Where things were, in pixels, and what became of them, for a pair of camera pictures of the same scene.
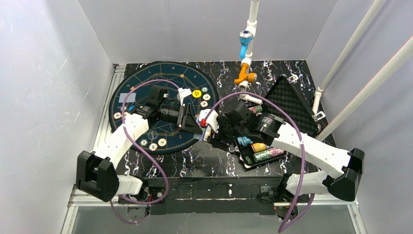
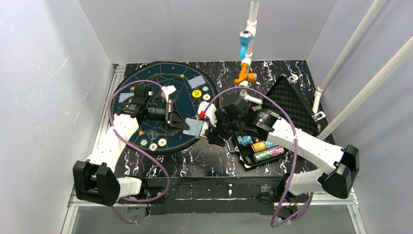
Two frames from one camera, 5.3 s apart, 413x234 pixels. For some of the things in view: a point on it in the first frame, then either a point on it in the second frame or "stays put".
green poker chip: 143,142 stays put
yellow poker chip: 206,97 stays put
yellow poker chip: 162,142 stays put
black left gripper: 185,117 -> 169,112
